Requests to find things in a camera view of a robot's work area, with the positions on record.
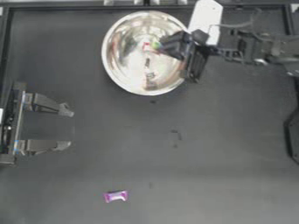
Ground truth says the steel bowl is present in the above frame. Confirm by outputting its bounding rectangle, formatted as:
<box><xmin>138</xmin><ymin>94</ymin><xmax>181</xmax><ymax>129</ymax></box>
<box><xmin>100</xmin><ymin>10</ymin><xmax>197</xmax><ymax>96</ymax></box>

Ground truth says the purple candy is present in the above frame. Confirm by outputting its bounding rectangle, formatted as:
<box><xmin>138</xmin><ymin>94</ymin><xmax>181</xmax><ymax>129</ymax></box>
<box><xmin>102</xmin><ymin>190</ymin><xmax>129</xmax><ymax>204</ymax></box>

